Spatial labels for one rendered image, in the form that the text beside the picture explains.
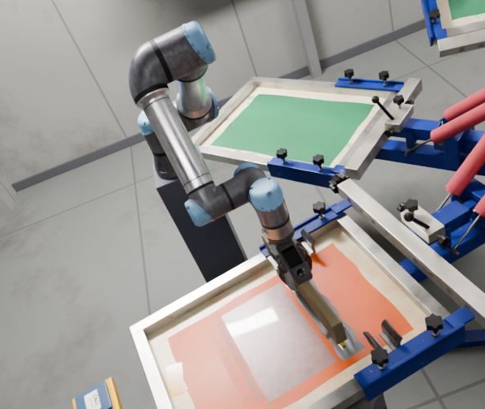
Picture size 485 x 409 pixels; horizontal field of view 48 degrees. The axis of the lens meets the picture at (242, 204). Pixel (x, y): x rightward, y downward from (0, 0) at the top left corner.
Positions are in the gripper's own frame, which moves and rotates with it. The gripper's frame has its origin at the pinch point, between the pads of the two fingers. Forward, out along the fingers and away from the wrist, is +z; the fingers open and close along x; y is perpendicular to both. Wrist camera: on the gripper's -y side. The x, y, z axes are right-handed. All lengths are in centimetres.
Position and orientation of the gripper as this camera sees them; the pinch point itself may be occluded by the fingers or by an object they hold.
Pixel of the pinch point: (301, 285)
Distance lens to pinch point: 150.7
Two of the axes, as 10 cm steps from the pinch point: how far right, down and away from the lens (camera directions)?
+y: -4.0, -5.1, 7.6
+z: 3.0, 7.2, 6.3
